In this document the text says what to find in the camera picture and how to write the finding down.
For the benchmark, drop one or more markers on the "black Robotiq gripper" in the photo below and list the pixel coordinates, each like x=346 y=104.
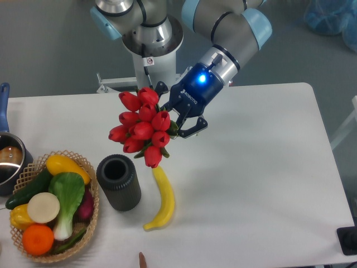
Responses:
x=189 y=97

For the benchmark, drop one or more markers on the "red tulip bouquet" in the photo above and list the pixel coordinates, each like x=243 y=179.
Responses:
x=145 y=128

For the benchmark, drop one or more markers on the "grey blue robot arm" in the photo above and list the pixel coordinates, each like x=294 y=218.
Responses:
x=237 y=30

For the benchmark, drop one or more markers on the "human fingertip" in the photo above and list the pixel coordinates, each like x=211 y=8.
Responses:
x=142 y=260

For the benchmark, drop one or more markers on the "dark grey ribbed vase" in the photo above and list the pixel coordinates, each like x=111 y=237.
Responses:
x=117 y=176

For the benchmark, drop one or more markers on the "yellow toy banana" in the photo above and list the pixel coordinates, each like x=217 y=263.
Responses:
x=167 y=208

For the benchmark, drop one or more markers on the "yellow toy squash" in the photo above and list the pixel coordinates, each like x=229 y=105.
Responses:
x=57 y=164

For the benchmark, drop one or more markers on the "green toy bok choy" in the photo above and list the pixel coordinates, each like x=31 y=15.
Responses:
x=69 y=189

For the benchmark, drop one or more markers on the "purple toy sweet potato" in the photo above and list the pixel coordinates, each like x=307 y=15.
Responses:
x=86 y=208

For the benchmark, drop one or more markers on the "woven wicker basket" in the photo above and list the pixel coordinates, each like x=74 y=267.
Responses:
x=29 y=173

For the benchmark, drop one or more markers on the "dark green toy cucumber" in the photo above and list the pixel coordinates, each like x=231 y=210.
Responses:
x=38 y=185

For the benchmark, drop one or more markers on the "green toy chili pepper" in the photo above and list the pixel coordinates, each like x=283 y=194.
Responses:
x=70 y=243

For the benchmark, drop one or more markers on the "blue plastic bag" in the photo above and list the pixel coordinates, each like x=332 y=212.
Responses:
x=332 y=18

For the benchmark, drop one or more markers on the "white round toy slice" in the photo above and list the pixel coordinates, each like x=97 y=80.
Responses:
x=43 y=207

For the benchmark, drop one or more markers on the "orange toy orange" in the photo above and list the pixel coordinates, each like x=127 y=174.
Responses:
x=37 y=239

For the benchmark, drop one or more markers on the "yellow toy bell pepper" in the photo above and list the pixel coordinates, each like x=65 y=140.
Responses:
x=19 y=217

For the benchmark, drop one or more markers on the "black device at edge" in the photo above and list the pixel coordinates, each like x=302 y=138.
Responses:
x=347 y=240

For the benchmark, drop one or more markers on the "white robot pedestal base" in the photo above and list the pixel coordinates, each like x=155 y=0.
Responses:
x=153 y=51

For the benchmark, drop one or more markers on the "white frame right edge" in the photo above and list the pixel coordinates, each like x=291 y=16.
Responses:
x=345 y=128

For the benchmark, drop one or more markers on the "blue saucepan with handle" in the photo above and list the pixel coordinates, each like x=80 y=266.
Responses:
x=14 y=155

